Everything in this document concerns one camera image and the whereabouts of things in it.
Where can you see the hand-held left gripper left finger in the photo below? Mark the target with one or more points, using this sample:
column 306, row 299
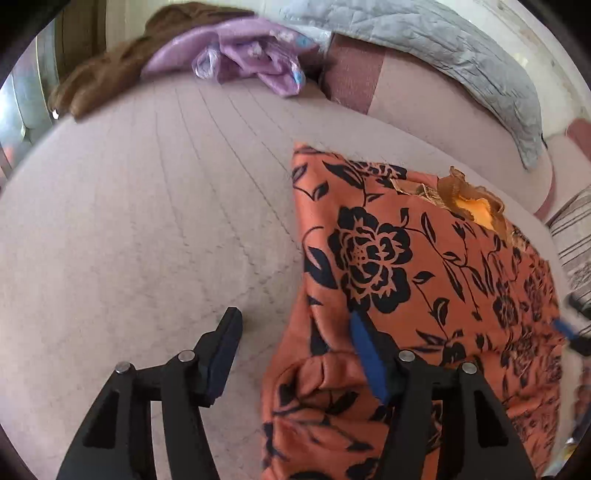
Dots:
column 221, row 364

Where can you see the grey quilted blanket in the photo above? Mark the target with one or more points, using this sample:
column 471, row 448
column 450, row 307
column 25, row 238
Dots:
column 438, row 41

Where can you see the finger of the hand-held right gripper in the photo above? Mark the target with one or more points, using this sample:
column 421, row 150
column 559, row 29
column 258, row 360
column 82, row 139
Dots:
column 565, row 330

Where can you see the pink banded cushion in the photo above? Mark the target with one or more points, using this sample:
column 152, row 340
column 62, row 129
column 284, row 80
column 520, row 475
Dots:
column 570, row 157

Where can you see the striped grey white cloth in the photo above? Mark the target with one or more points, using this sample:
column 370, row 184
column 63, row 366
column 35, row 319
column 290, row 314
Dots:
column 575, row 230

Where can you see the brown cloth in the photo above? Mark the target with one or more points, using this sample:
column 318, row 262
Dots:
column 115, row 64

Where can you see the pink quilted bed cover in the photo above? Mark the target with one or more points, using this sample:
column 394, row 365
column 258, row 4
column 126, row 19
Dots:
column 152, row 207

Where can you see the orange black floral garment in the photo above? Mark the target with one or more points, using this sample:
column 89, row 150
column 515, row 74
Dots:
column 369, row 249

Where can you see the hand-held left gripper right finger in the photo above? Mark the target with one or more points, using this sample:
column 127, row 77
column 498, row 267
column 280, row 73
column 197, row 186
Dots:
column 369, row 360

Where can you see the purple printed cloth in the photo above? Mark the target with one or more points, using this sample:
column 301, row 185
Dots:
column 240, row 50

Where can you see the pink banded bolster pillow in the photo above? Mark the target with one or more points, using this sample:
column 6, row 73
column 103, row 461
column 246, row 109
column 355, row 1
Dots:
column 415, row 101

